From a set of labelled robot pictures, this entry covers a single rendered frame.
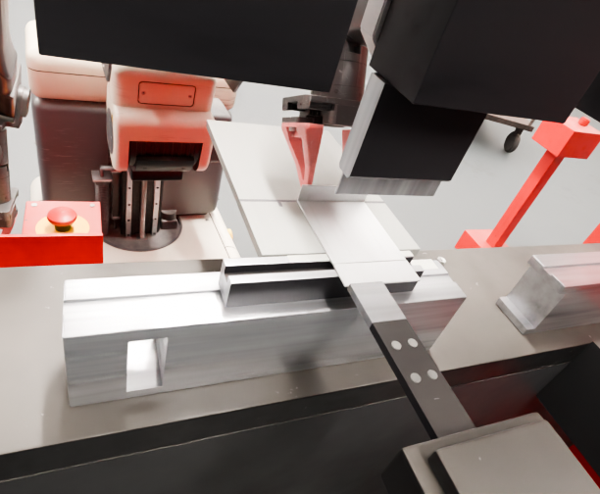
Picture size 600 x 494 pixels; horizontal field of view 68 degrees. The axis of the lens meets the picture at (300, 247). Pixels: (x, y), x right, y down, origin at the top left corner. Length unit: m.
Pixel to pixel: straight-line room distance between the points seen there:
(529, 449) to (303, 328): 0.21
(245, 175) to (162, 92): 0.59
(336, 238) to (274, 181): 0.11
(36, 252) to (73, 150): 0.76
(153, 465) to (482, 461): 0.32
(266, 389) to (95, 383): 0.16
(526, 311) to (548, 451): 0.38
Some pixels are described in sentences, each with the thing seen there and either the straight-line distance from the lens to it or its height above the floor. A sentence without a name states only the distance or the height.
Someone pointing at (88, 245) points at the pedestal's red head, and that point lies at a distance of 0.66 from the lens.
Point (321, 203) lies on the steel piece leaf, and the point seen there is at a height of 1.00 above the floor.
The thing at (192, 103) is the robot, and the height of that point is 0.82.
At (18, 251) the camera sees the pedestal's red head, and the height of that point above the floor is 0.82.
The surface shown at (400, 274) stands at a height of 1.00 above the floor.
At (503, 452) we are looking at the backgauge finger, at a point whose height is 1.03.
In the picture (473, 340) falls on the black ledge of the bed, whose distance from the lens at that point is 0.63.
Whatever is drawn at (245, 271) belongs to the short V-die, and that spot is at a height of 0.99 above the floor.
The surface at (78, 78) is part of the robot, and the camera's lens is 1.32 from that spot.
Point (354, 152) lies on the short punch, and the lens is 0.34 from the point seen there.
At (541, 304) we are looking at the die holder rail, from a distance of 0.68.
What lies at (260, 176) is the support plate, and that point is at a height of 1.00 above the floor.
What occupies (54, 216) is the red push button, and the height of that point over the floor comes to 0.81.
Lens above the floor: 1.26
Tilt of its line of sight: 37 degrees down
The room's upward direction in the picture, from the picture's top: 19 degrees clockwise
